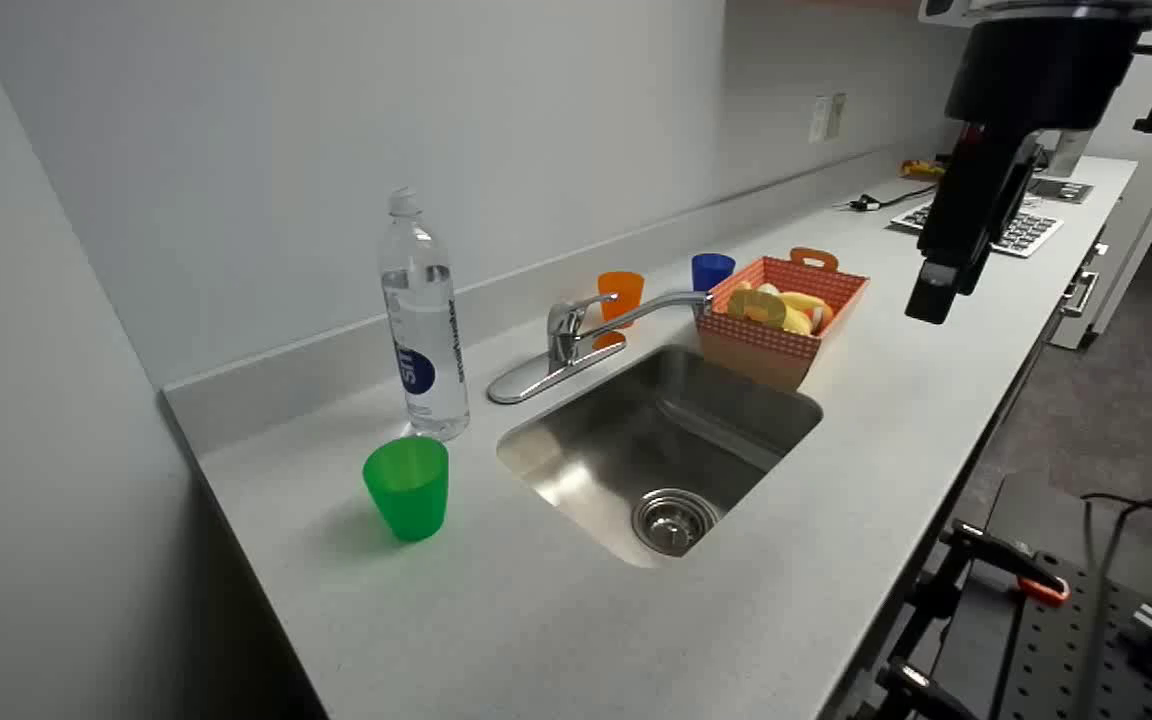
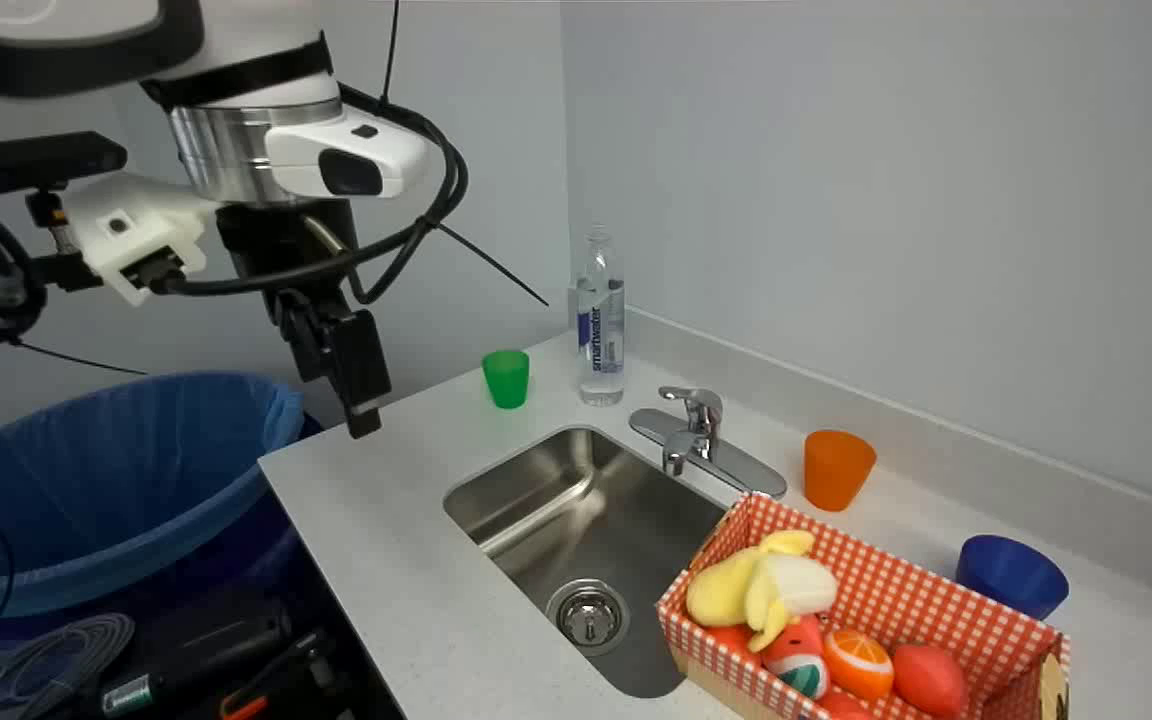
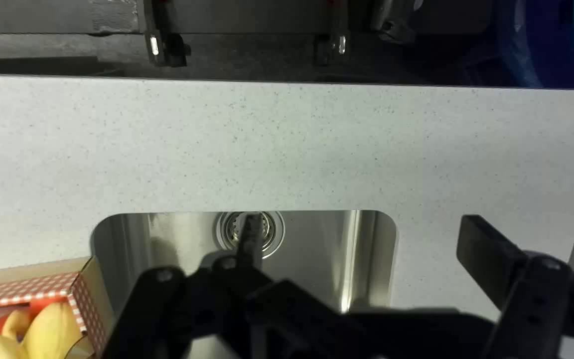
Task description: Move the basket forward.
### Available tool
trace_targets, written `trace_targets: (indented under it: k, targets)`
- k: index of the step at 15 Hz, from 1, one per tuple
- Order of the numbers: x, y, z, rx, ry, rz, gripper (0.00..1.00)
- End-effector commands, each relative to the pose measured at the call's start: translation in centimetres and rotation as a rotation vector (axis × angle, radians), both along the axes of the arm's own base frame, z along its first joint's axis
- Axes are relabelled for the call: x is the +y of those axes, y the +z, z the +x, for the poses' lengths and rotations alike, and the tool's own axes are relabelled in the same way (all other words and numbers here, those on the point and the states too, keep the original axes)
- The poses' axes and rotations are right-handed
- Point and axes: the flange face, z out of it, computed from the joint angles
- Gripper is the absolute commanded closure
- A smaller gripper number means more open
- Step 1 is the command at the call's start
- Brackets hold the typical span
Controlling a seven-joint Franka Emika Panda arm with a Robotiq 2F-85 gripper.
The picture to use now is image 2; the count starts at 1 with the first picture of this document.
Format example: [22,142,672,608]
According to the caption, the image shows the black clamp orange tip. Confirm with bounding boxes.
[100,661,274,720]

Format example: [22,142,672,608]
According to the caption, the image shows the toy orange slice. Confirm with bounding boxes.
[822,626,899,706]

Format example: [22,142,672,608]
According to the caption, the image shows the yellow toy banana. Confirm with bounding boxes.
[679,528,822,633]

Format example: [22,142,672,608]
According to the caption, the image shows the clear plastic water bottle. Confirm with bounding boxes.
[570,236,631,408]

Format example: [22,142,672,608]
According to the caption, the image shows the red green toy fruit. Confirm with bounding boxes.
[760,613,832,702]

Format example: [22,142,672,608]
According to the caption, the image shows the orange plastic cup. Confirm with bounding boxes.
[799,429,882,516]

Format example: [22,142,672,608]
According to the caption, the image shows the green plastic cup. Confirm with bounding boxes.
[480,345,531,414]

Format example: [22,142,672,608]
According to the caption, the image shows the blue lined trash bin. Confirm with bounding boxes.
[0,370,313,633]

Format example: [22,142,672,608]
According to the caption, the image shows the stainless steel sink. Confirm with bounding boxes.
[441,423,741,702]

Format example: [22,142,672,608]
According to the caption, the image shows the peeled toy banana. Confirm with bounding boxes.
[743,553,844,657]

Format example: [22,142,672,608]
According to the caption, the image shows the red checkered basket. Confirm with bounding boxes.
[655,489,1072,720]

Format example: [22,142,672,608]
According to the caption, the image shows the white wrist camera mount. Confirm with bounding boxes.
[60,173,214,310]

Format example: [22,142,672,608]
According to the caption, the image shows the red toy tomato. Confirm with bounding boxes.
[892,640,973,720]

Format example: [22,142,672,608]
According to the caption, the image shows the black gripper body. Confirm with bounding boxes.
[214,198,367,353]

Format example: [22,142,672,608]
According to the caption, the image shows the blue plastic cup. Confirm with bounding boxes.
[953,533,1072,626]

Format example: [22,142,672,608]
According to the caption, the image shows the chrome sink faucet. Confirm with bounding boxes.
[624,384,794,499]

